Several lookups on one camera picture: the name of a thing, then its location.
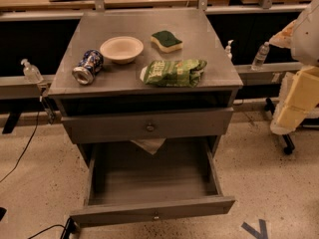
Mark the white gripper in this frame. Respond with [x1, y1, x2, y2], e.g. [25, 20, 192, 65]
[269, 20, 319, 135]

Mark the blue pepsi can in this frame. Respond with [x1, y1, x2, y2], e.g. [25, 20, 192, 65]
[72, 50, 104, 85]

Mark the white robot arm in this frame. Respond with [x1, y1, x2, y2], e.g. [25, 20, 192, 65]
[269, 0, 319, 134]

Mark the grey top drawer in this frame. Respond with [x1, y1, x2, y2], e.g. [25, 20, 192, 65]
[62, 108, 233, 143]

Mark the open grey middle drawer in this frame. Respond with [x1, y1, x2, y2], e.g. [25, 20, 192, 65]
[71, 137, 235, 227]

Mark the white cloth under drawer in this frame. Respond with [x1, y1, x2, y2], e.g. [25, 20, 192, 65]
[133, 138, 165, 154]

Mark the grey drawer cabinet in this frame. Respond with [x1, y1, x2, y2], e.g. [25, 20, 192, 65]
[49, 9, 242, 160]

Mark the clear plastic water bottle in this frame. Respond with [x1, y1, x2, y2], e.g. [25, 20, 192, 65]
[251, 42, 270, 71]

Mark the small white pump bottle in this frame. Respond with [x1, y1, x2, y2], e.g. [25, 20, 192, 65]
[225, 40, 233, 60]

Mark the green chip bag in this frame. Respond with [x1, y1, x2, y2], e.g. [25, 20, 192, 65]
[140, 59, 207, 88]

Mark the green yellow sponge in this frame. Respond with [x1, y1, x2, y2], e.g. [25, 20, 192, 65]
[151, 30, 183, 53]

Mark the white paper bowl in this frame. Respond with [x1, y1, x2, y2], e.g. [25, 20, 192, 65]
[100, 36, 144, 65]

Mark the hand sanitizer pump bottle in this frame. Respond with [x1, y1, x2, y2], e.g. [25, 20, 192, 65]
[21, 59, 44, 84]

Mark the black floor cable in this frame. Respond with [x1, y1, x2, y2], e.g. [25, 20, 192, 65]
[0, 110, 41, 184]

